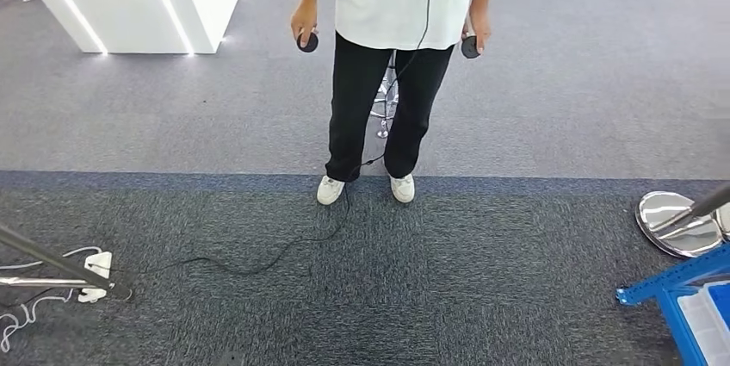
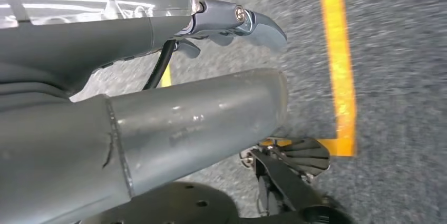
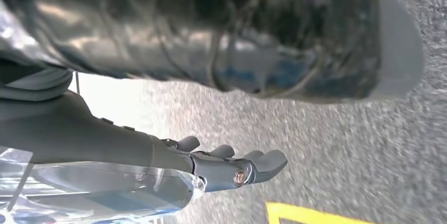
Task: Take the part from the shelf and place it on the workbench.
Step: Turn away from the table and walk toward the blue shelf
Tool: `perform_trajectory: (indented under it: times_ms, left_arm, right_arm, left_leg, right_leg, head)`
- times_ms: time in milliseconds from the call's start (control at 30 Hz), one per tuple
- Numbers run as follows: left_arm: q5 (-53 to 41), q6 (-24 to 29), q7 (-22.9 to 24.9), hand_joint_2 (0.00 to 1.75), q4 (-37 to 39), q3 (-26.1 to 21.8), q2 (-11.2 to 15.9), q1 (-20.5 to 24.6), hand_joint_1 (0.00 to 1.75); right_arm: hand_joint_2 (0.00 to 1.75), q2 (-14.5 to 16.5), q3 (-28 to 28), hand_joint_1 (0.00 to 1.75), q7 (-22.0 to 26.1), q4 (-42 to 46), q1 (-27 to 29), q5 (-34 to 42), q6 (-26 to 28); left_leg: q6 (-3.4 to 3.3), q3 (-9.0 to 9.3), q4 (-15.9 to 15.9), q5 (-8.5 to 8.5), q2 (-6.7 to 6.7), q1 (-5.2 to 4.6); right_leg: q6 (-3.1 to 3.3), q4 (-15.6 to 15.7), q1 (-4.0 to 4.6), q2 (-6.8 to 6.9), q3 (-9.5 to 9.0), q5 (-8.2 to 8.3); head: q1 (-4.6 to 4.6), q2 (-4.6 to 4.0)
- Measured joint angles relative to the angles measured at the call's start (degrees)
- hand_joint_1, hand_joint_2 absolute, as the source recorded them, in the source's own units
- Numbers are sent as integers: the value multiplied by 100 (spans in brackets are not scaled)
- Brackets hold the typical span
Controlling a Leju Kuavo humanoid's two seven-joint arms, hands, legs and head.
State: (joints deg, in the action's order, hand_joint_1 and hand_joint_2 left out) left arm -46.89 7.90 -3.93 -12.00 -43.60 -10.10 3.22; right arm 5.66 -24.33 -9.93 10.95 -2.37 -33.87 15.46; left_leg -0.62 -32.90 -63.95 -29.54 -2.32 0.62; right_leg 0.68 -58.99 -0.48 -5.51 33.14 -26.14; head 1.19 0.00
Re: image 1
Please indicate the white power strip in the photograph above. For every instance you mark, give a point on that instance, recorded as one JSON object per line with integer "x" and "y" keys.
{"x": 97, "y": 269}

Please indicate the black round handheld controller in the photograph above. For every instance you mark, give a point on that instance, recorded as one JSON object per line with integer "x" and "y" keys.
{"x": 469, "y": 48}
{"x": 311, "y": 44}

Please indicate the person's left hand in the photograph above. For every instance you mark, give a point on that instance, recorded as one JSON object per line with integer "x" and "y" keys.
{"x": 482, "y": 27}

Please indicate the chrome stool base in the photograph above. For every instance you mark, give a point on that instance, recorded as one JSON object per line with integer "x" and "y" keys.
{"x": 385, "y": 106}

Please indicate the person's right hand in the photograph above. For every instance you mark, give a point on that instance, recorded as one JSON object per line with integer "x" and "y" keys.
{"x": 302, "y": 18}

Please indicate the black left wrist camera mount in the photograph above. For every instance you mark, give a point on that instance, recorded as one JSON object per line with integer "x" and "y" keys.
{"x": 231, "y": 359}

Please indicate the blue metal shelf rack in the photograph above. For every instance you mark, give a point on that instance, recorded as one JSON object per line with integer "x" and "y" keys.
{"x": 667, "y": 283}

